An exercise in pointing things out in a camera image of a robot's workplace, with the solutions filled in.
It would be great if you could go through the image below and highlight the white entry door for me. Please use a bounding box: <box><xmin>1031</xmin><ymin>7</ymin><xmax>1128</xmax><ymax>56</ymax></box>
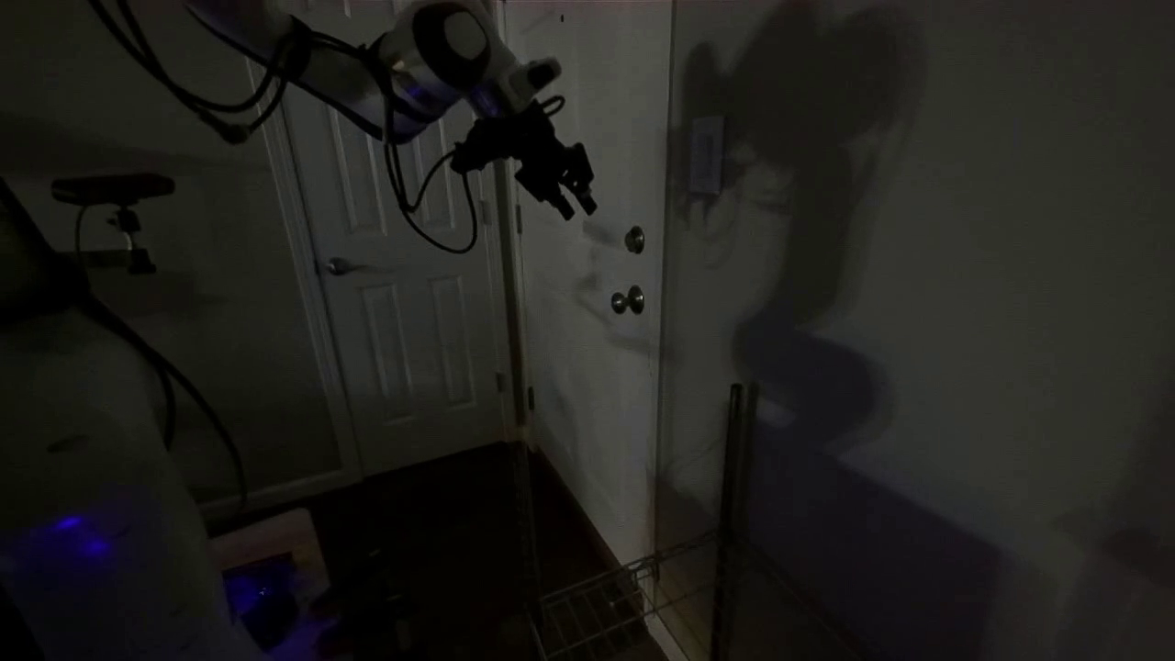
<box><xmin>495</xmin><ymin>0</ymin><xmax>676</xmax><ymax>568</ymax></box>

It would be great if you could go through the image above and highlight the white wall light switch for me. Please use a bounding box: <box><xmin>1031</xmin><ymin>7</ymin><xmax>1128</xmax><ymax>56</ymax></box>
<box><xmin>681</xmin><ymin>112</ymin><xmax>730</xmax><ymax>198</ymax></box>

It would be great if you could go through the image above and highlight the metal wire rack shelf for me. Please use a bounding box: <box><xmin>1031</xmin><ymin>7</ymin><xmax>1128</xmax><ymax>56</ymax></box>
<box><xmin>527</xmin><ymin>536</ymin><xmax>736</xmax><ymax>661</ymax></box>

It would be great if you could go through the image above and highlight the white door frame trim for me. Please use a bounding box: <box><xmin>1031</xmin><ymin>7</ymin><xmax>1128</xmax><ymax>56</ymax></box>
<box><xmin>656</xmin><ymin>0</ymin><xmax>681</xmax><ymax>492</ymax></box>

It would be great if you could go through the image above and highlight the black hanging cable bundle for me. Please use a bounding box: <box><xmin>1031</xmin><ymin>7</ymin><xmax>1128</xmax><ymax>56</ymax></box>
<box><xmin>85</xmin><ymin>0</ymin><xmax>369</xmax><ymax>147</ymax></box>

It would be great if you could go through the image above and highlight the black cable along wall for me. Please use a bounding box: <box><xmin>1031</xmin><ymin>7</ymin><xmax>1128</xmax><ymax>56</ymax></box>
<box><xmin>68</xmin><ymin>289</ymin><xmax>252</xmax><ymax>505</ymax></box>

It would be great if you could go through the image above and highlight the metal door knob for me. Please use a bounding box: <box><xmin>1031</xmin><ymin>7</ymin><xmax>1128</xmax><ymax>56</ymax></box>
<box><xmin>607</xmin><ymin>284</ymin><xmax>649</xmax><ymax>318</ymax></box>

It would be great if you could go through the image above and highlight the black camera stand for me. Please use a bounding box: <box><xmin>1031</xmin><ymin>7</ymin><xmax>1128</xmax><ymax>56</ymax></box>
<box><xmin>68</xmin><ymin>200</ymin><xmax>161</xmax><ymax>278</ymax></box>

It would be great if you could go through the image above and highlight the white base with blue light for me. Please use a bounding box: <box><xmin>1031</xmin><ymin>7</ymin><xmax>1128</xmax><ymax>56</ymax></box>
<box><xmin>0</xmin><ymin>306</ymin><xmax>336</xmax><ymax>661</ymax></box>

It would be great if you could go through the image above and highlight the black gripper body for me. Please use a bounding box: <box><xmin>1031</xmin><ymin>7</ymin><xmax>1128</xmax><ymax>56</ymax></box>
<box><xmin>447</xmin><ymin>91</ymin><xmax>587</xmax><ymax>198</ymax></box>

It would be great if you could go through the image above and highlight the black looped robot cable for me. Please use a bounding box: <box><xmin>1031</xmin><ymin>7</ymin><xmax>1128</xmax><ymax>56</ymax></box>
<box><xmin>379</xmin><ymin>111</ymin><xmax>485</xmax><ymax>258</ymax></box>

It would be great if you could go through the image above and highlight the black upright pole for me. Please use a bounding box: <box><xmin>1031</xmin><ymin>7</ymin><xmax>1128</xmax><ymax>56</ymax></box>
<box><xmin>709</xmin><ymin>378</ymin><xmax>758</xmax><ymax>661</ymax></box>

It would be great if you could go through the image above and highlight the white panel door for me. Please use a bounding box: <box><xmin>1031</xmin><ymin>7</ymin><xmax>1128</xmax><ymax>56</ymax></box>
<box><xmin>266</xmin><ymin>85</ymin><xmax>521</xmax><ymax>473</ymax></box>

